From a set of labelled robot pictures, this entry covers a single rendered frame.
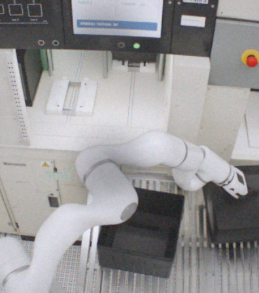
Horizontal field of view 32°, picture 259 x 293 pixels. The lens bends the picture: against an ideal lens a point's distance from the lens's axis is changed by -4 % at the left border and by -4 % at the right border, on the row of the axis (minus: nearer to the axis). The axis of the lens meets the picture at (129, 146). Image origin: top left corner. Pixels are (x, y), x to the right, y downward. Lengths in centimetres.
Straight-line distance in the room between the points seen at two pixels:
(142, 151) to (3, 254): 50
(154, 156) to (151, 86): 103
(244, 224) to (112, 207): 67
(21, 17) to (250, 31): 74
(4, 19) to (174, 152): 71
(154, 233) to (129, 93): 70
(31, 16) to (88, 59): 90
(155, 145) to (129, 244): 68
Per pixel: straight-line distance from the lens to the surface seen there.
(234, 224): 167
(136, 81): 222
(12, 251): 134
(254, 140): 202
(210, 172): 151
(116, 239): 180
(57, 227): 123
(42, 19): 150
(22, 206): 238
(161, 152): 120
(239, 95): 167
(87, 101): 208
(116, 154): 121
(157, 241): 180
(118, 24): 147
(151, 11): 143
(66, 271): 259
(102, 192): 117
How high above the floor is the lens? 235
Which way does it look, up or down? 50 degrees down
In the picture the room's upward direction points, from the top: 2 degrees clockwise
